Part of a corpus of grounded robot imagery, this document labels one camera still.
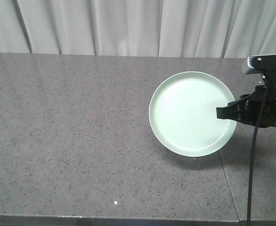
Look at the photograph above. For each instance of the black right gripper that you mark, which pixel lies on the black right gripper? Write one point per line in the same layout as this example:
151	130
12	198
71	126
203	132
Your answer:
249	107

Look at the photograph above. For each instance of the pale green round plate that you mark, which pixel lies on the pale green round plate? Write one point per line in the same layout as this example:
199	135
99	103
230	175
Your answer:
183	116

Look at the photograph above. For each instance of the white pleated curtain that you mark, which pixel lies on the white pleated curtain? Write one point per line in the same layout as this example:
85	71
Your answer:
139	28

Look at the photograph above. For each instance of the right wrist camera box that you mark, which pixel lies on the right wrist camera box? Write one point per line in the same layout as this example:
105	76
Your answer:
258	63

